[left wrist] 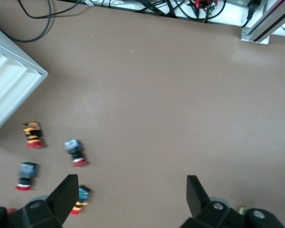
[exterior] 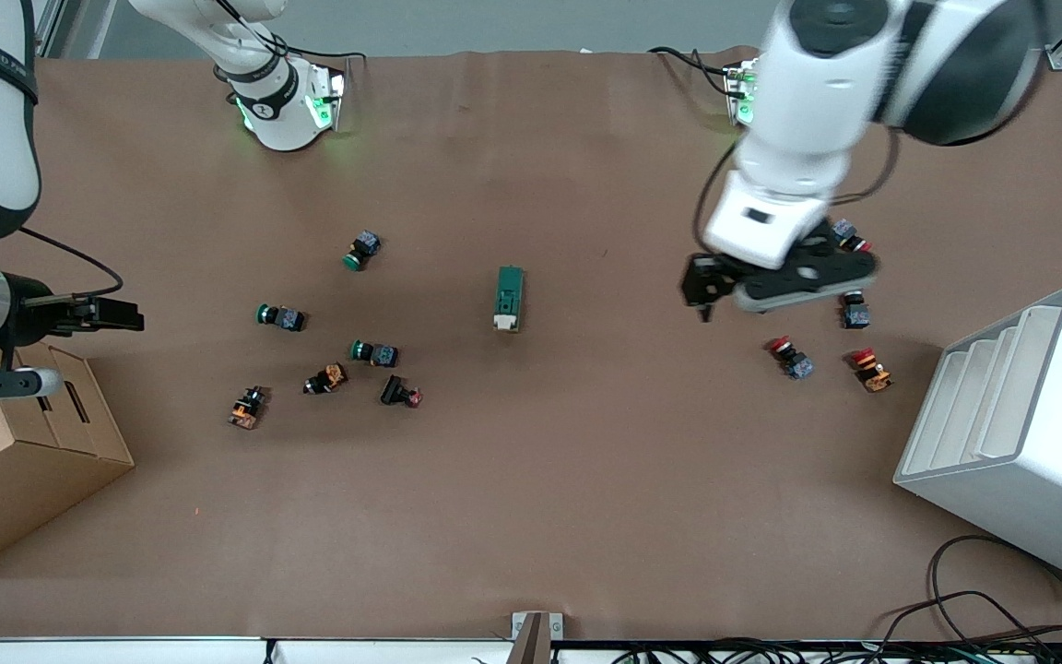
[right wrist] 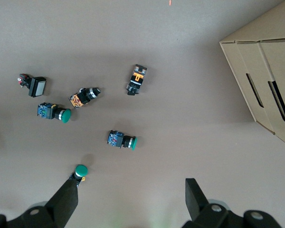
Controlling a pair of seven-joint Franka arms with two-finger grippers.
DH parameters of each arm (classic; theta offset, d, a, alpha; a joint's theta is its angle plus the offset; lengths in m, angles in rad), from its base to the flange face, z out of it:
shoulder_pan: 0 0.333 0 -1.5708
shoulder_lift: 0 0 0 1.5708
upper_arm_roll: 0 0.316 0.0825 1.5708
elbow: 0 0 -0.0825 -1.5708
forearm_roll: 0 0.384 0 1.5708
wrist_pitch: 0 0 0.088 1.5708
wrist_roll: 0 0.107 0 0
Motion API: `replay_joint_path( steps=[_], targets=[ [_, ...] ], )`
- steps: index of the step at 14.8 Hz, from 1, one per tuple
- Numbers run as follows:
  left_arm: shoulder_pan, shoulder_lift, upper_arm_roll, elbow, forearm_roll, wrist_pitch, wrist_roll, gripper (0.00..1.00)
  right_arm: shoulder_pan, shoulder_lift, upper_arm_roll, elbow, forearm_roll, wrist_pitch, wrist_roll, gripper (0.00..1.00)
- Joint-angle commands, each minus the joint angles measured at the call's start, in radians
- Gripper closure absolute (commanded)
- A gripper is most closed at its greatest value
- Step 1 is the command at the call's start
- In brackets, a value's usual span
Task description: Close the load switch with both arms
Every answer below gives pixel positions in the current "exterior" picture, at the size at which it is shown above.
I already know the white plastic stepped bin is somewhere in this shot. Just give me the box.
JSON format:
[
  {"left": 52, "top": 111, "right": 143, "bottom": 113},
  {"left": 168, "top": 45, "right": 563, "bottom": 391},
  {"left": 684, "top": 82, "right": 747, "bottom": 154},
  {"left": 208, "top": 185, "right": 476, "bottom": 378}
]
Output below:
[{"left": 892, "top": 284, "right": 1062, "bottom": 594}]

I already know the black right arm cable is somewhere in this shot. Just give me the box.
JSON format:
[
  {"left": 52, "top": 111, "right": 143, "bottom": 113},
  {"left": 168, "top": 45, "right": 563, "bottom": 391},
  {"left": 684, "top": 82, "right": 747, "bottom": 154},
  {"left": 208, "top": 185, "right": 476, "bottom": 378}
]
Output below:
[{"left": 0, "top": 225, "right": 128, "bottom": 300}]

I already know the black push button red cap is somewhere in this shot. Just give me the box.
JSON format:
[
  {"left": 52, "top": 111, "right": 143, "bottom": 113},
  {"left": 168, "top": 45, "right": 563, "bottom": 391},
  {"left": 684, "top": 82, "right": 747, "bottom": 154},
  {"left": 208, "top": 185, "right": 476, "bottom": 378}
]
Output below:
[{"left": 379, "top": 373, "right": 425, "bottom": 409}]

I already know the brown cardboard box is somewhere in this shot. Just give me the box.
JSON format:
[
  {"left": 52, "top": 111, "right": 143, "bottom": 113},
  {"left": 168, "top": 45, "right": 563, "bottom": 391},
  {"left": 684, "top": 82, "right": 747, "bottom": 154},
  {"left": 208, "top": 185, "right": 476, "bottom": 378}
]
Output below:
[{"left": 0, "top": 341, "right": 136, "bottom": 581}]

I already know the green push button grey block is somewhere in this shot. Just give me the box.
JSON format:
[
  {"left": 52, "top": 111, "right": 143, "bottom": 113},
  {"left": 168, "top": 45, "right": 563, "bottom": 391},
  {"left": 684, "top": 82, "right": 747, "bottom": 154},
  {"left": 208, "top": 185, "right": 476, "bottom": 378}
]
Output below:
[
  {"left": 349, "top": 338, "right": 400, "bottom": 369},
  {"left": 342, "top": 230, "right": 383, "bottom": 272},
  {"left": 255, "top": 302, "right": 308, "bottom": 334}
]

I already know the red push button orange block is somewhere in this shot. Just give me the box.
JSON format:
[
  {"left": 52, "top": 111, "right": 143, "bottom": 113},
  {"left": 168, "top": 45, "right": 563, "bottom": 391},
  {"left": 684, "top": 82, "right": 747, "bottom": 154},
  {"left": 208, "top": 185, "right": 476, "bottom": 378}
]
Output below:
[{"left": 849, "top": 347, "right": 895, "bottom": 395}]

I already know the black floor cable bundle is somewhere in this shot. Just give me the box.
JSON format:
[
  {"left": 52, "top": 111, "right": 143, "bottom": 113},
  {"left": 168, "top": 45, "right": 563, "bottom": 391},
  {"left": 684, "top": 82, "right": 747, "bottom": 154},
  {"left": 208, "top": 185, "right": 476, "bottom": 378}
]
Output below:
[{"left": 605, "top": 535, "right": 1062, "bottom": 664}]

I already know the green load switch white lever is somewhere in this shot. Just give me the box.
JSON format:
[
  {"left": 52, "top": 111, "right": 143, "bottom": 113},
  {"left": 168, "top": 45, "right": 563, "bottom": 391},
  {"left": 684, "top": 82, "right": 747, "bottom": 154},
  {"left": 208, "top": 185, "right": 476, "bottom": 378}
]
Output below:
[{"left": 493, "top": 266, "right": 526, "bottom": 334}]

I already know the black push button orange block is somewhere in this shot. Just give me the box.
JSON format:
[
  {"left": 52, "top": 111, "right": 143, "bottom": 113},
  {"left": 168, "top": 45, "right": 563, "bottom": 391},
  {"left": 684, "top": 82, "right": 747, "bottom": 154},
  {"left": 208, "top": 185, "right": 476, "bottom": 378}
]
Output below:
[
  {"left": 227, "top": 385, "right": 270, "bottom": 432},
  {"left": 302, "top": 362, "right": 349, "bottom": 397}
]

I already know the metal table edge bracket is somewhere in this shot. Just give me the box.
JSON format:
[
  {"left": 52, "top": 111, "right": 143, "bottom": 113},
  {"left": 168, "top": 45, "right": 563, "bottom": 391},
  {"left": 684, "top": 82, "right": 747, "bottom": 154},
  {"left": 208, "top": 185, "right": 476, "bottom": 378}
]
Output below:
[{"left": 505, "top": 611, "right": 565, "bottom": 664}]

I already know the black base power cable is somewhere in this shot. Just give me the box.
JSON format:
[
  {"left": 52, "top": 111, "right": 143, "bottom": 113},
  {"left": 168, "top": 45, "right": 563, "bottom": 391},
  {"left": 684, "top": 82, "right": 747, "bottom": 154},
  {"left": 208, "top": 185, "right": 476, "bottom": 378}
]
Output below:
[
  {"left": 214, "top": 0, "right": 368, "bottom": 64},
  {"left": 647, "top": 44, "right": 737, "bottom": 99}
]

